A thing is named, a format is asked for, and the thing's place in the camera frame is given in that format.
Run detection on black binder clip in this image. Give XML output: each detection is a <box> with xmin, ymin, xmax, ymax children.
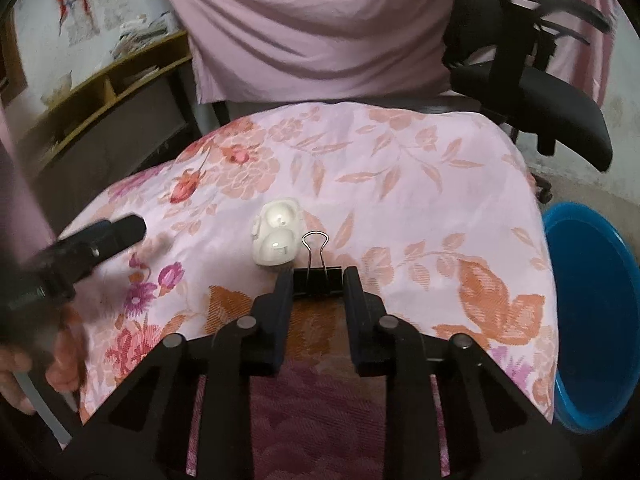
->
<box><xmin>293</xmin><ymin>230</ymin><xmax>343</xmax><ymax>301</ymax></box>

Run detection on white earbud case tray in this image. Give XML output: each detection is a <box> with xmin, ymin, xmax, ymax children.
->
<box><xmin>252</xmin><ymin>198</ymin><xmax>303</xmax><ymax>266</ymax></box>

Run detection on person's left hand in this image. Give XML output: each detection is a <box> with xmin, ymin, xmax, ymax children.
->
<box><xmin>1</xmin><ymin>304</ymin><xmax>87</xmax><ymax>415</ymax></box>

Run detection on pink curtain left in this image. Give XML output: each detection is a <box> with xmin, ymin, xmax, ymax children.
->
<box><xmin>0</xmin><ymin>113</ymin><xmax>55</xmax><ymax>262</ymax></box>

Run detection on floral pink tablecloth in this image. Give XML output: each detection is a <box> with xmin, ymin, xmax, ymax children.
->
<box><xmin>60</xmin><ymin>101</ymin><xmax>559</xmax><ymax>478</ymax></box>

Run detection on wooden shelf unit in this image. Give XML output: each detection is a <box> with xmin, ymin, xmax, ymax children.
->
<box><xmin>16</xmin><ymin>29</ymin><xmax>194</xmax><ymax>176</ymax></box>

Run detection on blue plastic bucket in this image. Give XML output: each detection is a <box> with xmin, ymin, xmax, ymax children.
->
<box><xmin>544</xmin><ymin>203</ymin><xmax>639</xmax><ymax>434</ymax></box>

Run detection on stack of papers on shelf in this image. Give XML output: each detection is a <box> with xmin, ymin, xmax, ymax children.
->
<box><xmin>111</xmin><ymin>11</ymin><xmax>180</xmax><ymax>61</ymax></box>

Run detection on black office chair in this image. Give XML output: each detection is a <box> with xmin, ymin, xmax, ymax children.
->
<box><xmin>441</xmin><ymin>0</ymin><xmax>615</xmax><ymax>205</ymax></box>

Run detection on pink sheet on wall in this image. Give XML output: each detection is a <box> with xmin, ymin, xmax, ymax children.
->
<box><xmin>150</xmin><ymin>0</ymin><xmax>618</xmax><ymax>109</ymax></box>

